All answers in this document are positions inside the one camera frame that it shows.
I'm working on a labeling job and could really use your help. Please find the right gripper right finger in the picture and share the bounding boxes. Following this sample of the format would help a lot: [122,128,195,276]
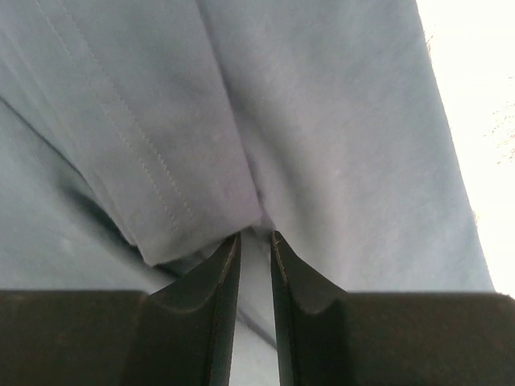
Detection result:
[270,232,514,385]

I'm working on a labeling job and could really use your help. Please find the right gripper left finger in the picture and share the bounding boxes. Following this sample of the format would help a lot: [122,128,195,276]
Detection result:
[1,235,241,385]

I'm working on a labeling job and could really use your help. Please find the grey blue t shirt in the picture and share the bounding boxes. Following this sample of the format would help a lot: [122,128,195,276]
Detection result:
[1,1,494,385]

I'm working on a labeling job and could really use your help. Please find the floral patterned table mat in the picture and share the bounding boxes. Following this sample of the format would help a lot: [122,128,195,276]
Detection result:
[418,1,514,295]

